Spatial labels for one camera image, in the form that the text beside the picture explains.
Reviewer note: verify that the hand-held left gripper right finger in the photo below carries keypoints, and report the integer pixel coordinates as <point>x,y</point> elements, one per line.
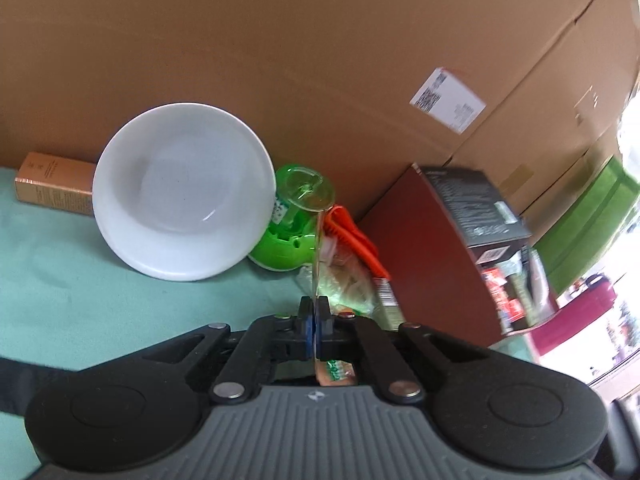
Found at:
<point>324,332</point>

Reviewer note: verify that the large cardboard box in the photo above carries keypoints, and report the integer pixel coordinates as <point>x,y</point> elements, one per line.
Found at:
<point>300,50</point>

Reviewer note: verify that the black product box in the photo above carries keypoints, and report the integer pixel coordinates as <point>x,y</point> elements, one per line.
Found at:
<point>465,200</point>

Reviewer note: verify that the teal cloth desktop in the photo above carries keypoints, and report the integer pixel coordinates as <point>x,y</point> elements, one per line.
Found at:
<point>75,285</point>

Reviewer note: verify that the low cardboard box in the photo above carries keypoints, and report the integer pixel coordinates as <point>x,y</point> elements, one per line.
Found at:
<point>565,185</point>

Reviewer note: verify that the green fabric bag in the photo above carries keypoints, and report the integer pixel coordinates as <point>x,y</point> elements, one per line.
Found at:
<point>585,230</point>

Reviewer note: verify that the green plastic cup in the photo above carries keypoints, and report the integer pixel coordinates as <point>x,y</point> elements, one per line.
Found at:
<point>290,240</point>

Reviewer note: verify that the dark textured object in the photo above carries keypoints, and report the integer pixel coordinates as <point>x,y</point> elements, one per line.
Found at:
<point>625,440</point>

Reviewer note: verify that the clear printed plastic packet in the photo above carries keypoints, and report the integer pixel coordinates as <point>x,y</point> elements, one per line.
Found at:
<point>537,285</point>

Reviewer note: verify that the tan small carton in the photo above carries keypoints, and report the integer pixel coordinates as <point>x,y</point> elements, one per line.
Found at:
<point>55,185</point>

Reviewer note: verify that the red snack packet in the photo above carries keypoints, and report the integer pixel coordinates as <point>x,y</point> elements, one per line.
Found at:
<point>502,295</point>

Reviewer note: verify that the clear snack packet orange top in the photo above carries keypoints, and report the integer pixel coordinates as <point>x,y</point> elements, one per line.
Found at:
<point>350,280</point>

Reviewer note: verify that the white bowl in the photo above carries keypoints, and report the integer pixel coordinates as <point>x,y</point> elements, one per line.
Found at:
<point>185,190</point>

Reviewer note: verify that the magenta bag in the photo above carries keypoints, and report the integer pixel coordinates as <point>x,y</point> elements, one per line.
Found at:
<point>570,325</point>

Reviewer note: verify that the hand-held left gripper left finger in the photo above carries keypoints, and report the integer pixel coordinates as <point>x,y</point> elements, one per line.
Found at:
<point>305,332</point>

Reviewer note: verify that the cardboard box with tape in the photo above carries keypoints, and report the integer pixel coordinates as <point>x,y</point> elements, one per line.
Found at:
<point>560,110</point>

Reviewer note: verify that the red storage box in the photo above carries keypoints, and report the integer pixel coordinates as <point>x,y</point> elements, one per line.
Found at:
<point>425,260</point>

